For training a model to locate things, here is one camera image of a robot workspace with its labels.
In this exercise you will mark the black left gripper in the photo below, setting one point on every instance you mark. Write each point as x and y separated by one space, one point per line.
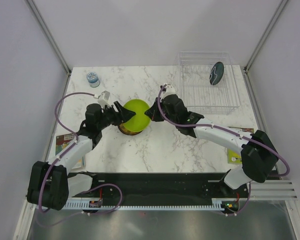
126 114

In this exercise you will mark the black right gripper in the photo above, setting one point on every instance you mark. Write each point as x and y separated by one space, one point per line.
152 114

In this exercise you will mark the yellow patterned plate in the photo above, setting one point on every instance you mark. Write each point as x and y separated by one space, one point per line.
127 132

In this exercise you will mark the lime green plate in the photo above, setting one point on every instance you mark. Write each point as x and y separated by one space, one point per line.
140 121

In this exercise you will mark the dark green plate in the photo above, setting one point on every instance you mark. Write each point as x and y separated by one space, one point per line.
216 73

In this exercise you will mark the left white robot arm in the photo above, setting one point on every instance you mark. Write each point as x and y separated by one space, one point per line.
49 185

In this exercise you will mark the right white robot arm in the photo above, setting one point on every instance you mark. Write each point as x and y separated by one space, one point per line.
255 149

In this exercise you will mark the blue white round jar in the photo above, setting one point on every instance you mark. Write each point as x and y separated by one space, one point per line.
93 79

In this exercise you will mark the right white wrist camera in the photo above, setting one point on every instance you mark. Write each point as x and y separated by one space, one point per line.
167 90

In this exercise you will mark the white wire dish rack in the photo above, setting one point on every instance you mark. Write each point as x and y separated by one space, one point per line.
194 88

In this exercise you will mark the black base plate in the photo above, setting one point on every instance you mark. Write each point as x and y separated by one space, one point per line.
161 188

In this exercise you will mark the white slotted cable duct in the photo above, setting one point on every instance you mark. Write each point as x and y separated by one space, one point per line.
94 204

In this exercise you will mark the aluminium frame rail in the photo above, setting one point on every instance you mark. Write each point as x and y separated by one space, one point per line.
271 189

